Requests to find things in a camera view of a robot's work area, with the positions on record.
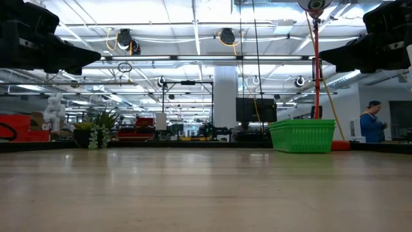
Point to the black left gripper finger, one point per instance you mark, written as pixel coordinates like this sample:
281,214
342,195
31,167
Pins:
72,70
71,53

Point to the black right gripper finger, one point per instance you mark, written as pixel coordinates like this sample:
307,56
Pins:
349,53
351,69

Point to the black background robot arm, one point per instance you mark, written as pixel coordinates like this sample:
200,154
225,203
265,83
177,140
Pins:
214,131

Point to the red desk lamp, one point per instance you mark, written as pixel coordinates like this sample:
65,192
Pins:
317,64

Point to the white humanoid figure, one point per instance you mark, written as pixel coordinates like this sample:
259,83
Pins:
54,111

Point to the person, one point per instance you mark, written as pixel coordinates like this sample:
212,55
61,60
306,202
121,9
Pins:
371,125

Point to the potted succulent plant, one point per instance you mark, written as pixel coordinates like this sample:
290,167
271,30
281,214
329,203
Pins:
99,125

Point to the red storage crate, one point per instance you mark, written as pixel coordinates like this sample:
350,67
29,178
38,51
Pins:
29,132

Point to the red tool cart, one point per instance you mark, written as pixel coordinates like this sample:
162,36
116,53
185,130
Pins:
141,129

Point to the white box panel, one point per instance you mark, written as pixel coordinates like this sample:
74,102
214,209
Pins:
161,121

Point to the black monitor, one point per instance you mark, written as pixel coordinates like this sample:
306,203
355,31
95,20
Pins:
256,109

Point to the white square column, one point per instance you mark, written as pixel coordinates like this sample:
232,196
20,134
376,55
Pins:
225,96

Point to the long ceiling light bar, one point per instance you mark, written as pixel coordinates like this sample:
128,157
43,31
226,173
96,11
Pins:
206,58

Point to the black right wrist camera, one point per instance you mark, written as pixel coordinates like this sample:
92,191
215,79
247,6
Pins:
386,16

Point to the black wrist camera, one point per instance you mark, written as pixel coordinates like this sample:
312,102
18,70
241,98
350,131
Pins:
38,19
386,16

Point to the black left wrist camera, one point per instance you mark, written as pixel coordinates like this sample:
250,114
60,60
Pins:
38,19

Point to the dark wall screen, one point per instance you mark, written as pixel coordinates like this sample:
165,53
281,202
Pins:
400,119

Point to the black gantry frame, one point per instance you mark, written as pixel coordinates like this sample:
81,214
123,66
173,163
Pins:
188,82

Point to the black aluminium table frame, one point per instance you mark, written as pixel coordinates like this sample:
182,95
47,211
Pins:
193,144

